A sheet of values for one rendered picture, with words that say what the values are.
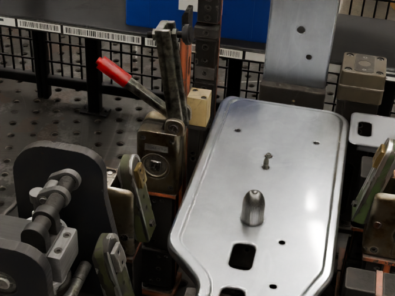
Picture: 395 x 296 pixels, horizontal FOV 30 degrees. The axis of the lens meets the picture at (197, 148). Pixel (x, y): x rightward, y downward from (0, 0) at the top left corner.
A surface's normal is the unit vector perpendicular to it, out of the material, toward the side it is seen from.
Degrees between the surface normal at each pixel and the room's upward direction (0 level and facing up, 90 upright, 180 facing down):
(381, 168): 90
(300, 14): 90
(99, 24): 0
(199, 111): 90
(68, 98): 0
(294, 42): 90
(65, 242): 0
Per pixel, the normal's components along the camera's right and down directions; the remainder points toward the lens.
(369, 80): -0.22, 0.53
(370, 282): 0.04, -0.82
